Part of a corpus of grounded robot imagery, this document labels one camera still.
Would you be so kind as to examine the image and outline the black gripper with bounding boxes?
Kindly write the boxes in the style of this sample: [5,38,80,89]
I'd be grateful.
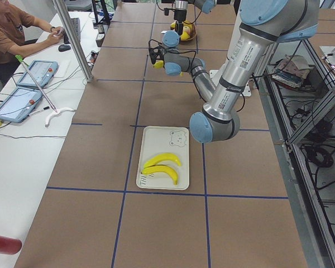
[148,46,164,65]
[174,1,188,35]

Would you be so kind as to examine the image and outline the yellow banana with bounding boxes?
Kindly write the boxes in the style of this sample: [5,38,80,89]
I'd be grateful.
[180,31,191,41]
[141,165,179,185]
[143,152,181,168]
[153,60,164,69]

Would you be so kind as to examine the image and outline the yellow banana top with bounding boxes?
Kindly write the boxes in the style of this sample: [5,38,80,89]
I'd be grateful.
[153,60,164,69]

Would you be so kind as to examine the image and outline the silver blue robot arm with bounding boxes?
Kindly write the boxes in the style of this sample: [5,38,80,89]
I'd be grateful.
[173,0,217,36]
[149,1,319,143]

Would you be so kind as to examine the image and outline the brown wicker basket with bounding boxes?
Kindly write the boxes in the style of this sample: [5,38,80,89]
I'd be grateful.
[183,21,197,41]

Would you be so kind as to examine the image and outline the white rectangular tray plate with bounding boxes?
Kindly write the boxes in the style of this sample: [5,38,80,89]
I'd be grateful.
[136,126,189,190]

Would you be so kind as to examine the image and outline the pink apple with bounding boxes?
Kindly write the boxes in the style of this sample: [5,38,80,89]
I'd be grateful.
[183,26,191,35]

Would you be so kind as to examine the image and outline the black keyboard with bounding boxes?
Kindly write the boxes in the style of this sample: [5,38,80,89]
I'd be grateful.
[63,17,80,45]

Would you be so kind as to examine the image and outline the black computer mouse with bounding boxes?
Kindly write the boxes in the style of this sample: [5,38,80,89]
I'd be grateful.
[58,44,71,52]

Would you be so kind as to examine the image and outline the upper teach pendant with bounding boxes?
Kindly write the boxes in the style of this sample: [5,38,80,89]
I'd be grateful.
[17,60,59,89]

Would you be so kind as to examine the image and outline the teach pendant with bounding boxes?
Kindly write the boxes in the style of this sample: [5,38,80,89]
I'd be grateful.
[17,60,59,89]
[0,87,43,123]

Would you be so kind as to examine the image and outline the stack of magazines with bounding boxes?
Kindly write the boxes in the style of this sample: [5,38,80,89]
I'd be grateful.
[271,55,312,89]

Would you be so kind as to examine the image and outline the white curved plastic hook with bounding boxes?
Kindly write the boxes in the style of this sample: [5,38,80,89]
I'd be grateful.
[45,107,76,128]

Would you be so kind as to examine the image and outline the pink rod tool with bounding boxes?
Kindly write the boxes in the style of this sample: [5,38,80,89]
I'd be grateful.
[15,55,58,113]

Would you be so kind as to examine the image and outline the seated person brown shirt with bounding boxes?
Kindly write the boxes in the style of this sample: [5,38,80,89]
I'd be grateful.
[0,1,63,85]

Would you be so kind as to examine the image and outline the lower teach pendant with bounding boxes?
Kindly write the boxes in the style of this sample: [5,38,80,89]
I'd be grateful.
[0,87,43,123]

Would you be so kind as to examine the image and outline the red bottle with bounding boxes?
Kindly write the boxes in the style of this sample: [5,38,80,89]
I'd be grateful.
[0,236,22,255]

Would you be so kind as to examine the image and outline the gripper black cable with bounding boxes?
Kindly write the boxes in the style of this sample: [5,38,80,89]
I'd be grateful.
[147,39,198,56]

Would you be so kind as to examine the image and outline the aluminium frame post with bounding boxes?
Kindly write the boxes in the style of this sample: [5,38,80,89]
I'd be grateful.
[53,0,93,83]

